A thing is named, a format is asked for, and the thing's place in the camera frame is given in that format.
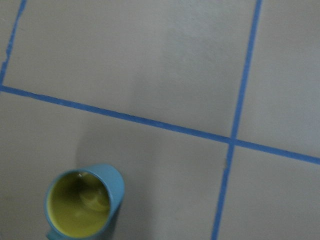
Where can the teal mug yellow inside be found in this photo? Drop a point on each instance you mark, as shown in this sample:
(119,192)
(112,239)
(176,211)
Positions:
(80,204)

